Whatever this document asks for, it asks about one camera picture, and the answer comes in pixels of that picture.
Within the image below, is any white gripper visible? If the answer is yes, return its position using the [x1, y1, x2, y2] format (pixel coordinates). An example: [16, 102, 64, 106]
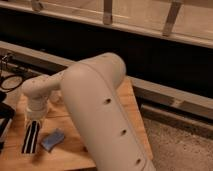
[22, 107, 47, 154]

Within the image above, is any blue eraser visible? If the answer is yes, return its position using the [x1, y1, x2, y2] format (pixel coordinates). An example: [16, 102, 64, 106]
[41, 129, 65, 152]

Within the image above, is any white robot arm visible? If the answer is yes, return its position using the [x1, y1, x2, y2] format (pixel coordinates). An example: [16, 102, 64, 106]
[22, 53, 156, 171]

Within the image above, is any black device at left edge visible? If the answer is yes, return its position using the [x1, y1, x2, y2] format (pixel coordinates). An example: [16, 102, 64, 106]
[0, 91, 15, 153]

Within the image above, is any wooden board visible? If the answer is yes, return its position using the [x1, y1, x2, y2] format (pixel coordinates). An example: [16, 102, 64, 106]
[0, 76, 154, 171]

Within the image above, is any black cable loop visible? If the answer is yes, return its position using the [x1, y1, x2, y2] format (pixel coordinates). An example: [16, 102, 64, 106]
[0, 74, 24, 92]

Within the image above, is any metal window rail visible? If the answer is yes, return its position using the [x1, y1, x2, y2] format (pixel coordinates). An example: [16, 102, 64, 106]
[0, 0, 213, 49]

